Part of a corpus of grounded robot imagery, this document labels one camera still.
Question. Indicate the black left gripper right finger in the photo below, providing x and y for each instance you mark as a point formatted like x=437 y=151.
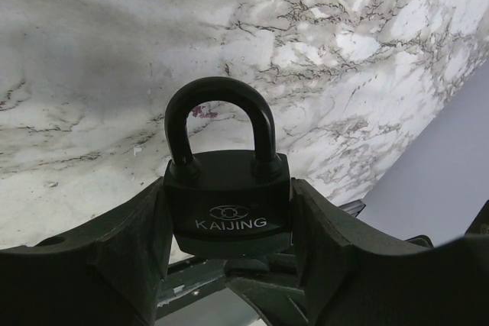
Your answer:
x=354 y=274

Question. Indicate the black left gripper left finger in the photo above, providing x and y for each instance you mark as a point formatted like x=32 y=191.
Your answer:
x=108 y=271

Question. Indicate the black padlock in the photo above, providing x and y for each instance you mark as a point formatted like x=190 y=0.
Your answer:
x=227 y=204

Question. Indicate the aluminium rail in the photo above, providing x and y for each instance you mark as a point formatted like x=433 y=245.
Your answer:
x=353 y=208

